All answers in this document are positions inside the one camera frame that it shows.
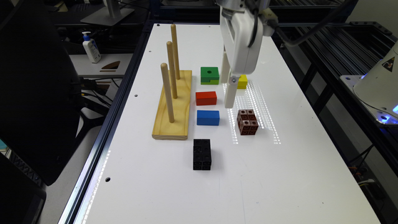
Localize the yellow wooden cube with hole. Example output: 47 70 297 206
237 75 248 89

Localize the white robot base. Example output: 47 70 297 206
340 44 397 126

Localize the green wooden block with hole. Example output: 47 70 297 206
201 67 220 85

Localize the black office chair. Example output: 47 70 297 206
1 0 108 185

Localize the red wooden block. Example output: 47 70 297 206
196 91 217 106

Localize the blue wooden block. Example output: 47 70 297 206
197 110 220 126

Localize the brown studded brick cube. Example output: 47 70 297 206
236 109 259 135

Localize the grey monitor stand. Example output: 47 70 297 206
80 0 134 26

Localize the wooden peg base board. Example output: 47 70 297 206
152 70 192 140

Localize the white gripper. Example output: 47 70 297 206
220 8 263 108

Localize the front wooden peg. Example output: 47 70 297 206
160 63 175 123

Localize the wooden peg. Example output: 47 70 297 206
167 41 178 99
160 63 175 123
170 24 180 80

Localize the middle wooden peg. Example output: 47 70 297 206
167 41 178 99

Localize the black studded brick block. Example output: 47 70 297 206
193 139 212 170

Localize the white lotion pump bottle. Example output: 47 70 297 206
82 32 101 63

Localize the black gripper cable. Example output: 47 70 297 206
245 0 358 48

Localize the rear wooden peg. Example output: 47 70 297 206
170 24 180 80

